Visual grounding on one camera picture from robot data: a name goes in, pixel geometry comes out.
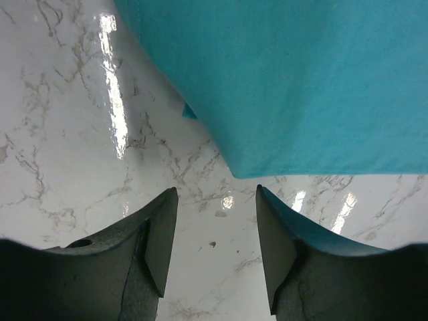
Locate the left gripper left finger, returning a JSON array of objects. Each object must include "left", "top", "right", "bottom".
[{"left": 34, "top": 188, "right": 178, "bottom": 320}]

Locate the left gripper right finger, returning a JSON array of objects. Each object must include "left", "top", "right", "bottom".
[{"left": 256, "top": 185, "right": 395, "bottom": 320}]

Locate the turquoise t shirt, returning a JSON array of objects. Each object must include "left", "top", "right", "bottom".
[{"left": 116, "top": 1, "right": 427, "bottom": 179}]

